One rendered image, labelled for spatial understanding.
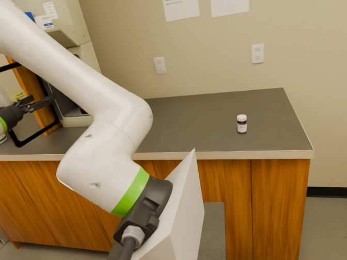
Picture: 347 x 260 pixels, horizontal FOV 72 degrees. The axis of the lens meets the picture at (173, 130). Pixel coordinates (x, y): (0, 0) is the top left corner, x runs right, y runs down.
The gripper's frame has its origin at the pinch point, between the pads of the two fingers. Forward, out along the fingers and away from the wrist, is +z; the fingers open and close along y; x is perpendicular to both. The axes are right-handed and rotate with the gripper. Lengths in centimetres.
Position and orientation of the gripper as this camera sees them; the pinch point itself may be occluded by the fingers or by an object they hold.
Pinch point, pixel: (42, 97)
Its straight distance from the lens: 132.7
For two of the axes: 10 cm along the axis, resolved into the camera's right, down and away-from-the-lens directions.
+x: 1.7, 8.6, 4.8
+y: -9.6, 0.3, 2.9
